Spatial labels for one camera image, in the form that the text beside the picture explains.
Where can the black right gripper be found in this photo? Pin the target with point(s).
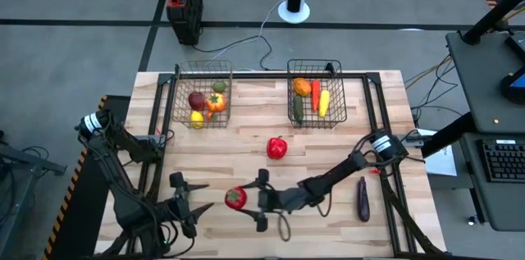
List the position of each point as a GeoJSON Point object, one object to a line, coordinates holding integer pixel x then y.
{"type": "Point", "coordinates": [279, 200]}

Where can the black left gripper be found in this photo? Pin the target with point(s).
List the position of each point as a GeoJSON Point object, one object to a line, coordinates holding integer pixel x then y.
{"type": "Point", "coordinates": [180, 206]}

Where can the small red bell pepper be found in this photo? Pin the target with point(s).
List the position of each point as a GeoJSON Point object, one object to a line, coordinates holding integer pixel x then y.
{"type": "Point", "coordinates": [236, 199]}

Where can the yellow lemon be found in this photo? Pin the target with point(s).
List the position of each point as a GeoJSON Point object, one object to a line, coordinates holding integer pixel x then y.
{"type": "Point", "coordinates": [197, 119]}

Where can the dark red apple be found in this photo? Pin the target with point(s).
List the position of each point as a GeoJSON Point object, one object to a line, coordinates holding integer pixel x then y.
{"type": "Point", "coordinates": [196, 101]}

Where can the orange bell pepper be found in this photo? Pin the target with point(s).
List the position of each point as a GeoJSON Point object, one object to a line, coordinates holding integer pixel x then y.
{"type": "Point", "coordinates": [215, 102]}

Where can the long dark green pepper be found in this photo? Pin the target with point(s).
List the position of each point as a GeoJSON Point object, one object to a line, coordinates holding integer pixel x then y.
{"type": "Point", "coordinates": [298, 109]}

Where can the purple eggplant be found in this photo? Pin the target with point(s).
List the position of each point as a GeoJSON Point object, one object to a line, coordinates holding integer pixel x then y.
{"type": "Point", "coordinates": [363, 206]}

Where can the green avocado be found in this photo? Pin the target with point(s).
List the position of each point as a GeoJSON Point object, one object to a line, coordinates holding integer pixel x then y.
{"type": "Point", "coordinates": [219, 86]}

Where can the orange carrot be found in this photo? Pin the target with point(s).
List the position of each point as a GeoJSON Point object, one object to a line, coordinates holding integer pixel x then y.
{"type": "Point", "coordinates": [315, 95]}

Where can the orange mango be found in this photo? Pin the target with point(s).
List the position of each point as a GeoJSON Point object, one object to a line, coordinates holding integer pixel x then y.
{"type": "Point", "coordinates": [302, 87]}

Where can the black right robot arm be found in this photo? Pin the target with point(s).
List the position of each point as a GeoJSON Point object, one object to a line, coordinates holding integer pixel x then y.
{"type": "Point", "coordinates": [340, 170]}

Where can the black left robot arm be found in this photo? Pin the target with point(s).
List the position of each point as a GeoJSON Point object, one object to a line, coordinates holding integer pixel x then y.
{"type": "Point", "coordinates": [123, 202]}

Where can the large red bell pepper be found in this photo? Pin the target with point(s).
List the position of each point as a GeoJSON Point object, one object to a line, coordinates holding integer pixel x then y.
{"type": "Point", "coordinates": [277, 149]}

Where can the small red clip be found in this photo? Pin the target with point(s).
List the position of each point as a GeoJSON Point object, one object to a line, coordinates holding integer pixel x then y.
{"type": "Point", "coordinates": [374, 171]}

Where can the grey metal stand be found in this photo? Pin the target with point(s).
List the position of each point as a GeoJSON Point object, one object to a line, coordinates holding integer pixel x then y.
{"type": "Point", "coordinates": [28, 161]}

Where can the red and black box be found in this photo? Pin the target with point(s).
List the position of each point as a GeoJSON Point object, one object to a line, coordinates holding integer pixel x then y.
{"type": "Point", "coordinates": [186, 14]}

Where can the white paper sheet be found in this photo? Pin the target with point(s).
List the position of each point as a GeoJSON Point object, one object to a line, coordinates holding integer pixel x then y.
{"type": "Point", "coordinates": [441, 163]}

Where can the black desk leg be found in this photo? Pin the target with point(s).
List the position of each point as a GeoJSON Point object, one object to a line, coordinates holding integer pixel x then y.
{"type": "Point", "coordinates": [451, 133]}

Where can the black keyboard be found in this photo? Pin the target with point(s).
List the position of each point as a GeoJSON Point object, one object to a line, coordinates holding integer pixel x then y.
{"type": "Point", "coordinates": [504, 163]}

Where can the grey desk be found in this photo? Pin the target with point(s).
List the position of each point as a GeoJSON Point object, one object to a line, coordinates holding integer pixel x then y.
{"type": "Point", "coordinates": [484, 88]}

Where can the black device with blue screen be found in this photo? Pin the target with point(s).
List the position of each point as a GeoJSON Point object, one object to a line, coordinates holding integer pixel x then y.
{"type": "Point", "coordinates": [510, 88]}

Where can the black metal table frame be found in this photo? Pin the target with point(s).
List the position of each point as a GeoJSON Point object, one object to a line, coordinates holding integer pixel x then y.
{"type": "Point", "coordinates": [262, 75]}

